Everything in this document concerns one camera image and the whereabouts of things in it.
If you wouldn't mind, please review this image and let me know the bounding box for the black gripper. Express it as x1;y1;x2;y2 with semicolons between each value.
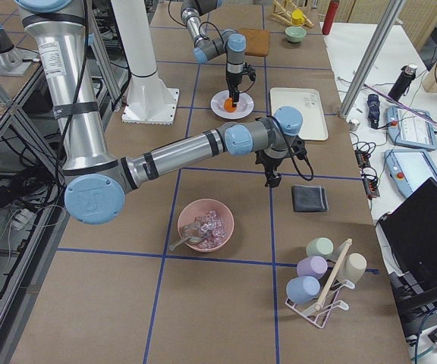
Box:
225;71;246;108
255;149;285;187

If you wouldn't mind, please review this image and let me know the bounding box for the orange fruit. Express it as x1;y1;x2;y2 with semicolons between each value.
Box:
223;98;237;113

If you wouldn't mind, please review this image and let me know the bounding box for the white round plate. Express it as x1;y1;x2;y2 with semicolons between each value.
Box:
210;90;254;120

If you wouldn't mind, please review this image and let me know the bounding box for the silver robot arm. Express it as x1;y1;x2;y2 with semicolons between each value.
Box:
181;0;255;111
14;1;304;224

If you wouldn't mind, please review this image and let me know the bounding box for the cream bear tray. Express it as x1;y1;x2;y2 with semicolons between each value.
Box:
269;86;329;143

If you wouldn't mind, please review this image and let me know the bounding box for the folded grey cloth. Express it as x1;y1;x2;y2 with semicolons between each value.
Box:
291;185;329;212

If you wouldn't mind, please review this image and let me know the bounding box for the wooden cutting board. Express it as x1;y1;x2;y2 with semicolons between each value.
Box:
238;28;270;57

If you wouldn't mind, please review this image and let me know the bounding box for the pink bowl with ice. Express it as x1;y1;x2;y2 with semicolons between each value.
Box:
178;199;234;253

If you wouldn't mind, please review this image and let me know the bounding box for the pale green cup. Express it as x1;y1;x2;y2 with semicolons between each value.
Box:
306;237;334;259

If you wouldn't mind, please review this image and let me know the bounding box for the green ceramic bowl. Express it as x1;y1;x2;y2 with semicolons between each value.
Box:
285;26;307;43

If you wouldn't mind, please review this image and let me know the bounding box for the purple cup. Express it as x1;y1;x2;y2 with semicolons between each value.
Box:
296;256;328;280

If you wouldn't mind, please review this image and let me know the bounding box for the metal scoop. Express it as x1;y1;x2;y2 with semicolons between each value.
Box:
169;223;205;251

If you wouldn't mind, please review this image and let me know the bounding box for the black usb hub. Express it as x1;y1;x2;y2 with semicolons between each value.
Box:
355;149;380;200

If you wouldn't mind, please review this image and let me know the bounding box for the wooden dish rack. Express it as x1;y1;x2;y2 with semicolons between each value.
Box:
272;0;314;28

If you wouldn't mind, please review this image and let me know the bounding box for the yellow cup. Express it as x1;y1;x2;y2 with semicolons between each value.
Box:
291;9;306;26

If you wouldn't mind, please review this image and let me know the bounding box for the blue cup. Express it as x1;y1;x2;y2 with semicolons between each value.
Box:
286;276;320;304

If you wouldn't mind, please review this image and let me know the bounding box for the beige cup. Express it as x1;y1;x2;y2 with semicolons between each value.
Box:
344;253;366;284

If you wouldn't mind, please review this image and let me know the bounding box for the folded dark umbrella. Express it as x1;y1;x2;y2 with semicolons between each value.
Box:
367;93;380;129

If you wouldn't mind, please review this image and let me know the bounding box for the red bottle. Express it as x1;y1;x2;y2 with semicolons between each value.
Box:
322;0;340;36

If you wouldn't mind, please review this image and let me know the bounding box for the lower teach pendant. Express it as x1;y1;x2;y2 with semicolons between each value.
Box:
384;149;437;198

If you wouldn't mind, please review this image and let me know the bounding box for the teach pendant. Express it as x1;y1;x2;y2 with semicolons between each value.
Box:
384;149;437;198
386;106;437;151

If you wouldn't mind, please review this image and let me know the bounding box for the upper teach pendant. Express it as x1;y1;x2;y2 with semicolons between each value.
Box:
386;106;437;151

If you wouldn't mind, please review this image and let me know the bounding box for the black laptop monitor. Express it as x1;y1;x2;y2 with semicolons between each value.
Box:
378;177;437;315

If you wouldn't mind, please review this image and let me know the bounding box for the black water bottle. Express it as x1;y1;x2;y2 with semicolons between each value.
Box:
388;64;418;101

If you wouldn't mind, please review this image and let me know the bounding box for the black wrist camera with cable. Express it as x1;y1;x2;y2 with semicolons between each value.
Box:
269;115;314;181

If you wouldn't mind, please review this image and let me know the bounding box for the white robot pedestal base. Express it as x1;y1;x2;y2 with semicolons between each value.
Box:
112;0;179;125

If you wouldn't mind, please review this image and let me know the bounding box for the wooden rod handle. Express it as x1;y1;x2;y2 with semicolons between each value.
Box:
314;238;352;311

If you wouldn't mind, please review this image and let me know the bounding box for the white wire cup rack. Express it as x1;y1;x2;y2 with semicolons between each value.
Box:
285;242;356;329

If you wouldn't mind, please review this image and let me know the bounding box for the aluminium frame post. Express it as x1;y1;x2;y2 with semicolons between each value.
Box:
338;0;406;119

